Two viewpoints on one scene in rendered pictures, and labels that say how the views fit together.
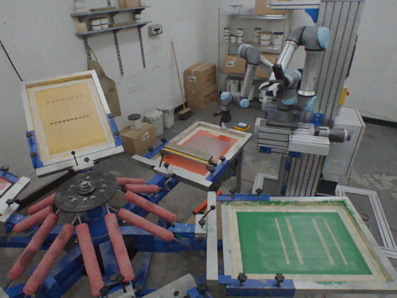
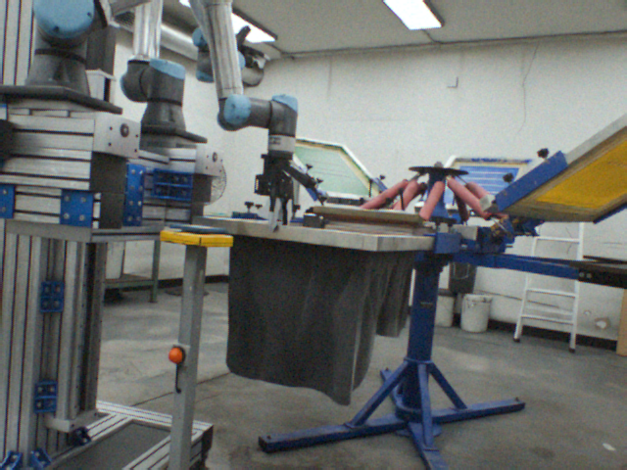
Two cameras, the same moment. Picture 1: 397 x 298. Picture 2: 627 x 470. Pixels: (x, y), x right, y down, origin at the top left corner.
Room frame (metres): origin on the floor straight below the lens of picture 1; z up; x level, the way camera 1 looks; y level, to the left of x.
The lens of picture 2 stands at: (3.62, -0.28, 1.02)
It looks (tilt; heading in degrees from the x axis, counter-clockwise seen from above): 3 degrees down; 175
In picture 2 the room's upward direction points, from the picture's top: 5 degrees clockwise
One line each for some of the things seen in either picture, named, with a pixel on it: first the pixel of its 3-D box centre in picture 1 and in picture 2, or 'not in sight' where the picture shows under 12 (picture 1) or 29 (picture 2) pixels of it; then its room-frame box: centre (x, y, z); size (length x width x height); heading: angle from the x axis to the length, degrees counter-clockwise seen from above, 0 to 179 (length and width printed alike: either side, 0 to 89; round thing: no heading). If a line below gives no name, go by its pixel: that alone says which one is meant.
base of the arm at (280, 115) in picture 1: (283, 112); (164, 116); (1.74, -0.65, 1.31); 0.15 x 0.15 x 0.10
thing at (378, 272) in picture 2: not in sight; (385, 316); (2.00, 0.11, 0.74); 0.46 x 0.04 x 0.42; 146
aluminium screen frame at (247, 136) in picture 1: (201, 148); (340, 234); (1.84, -0.04, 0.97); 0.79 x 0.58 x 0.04; 146
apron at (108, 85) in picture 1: (98, 85); not in sight; (3.38, 1.29, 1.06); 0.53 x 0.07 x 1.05; 146
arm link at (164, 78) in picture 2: (286, 97); (166, 81); (1.74, -0.66, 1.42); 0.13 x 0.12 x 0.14; 46
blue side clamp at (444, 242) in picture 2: (158, 152); (442, 242); (1.79, 0.33, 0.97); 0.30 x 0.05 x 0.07; 146
